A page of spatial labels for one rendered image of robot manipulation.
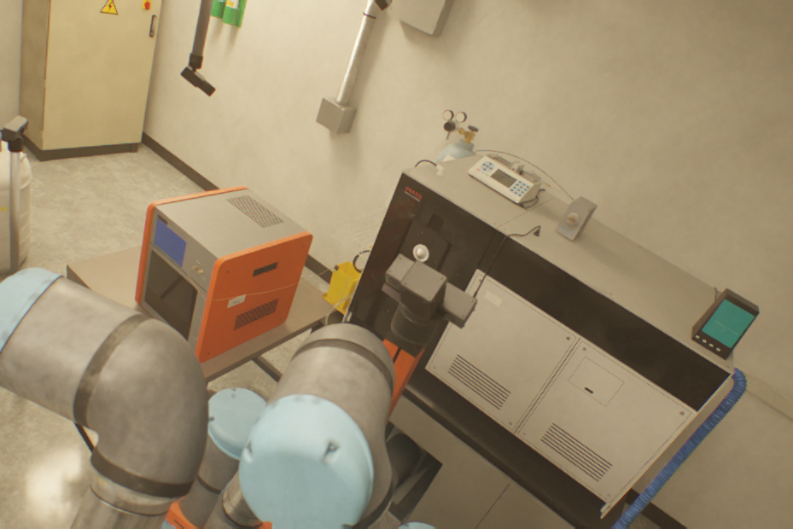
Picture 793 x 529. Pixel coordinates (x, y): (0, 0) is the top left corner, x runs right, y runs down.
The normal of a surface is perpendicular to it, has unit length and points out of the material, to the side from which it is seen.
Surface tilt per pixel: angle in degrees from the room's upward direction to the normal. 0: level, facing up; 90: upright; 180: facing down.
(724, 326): 80
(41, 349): 49
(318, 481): 84
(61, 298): 1
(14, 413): 0
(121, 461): 54
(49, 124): 90
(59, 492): 0
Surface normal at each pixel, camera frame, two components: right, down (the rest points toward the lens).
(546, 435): -0.52, 0.24
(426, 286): 0.00, -0.44
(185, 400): 0.85, -0.21
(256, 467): -0.22, 0.27
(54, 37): 0.78, 0.53
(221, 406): 0.47, -0.76
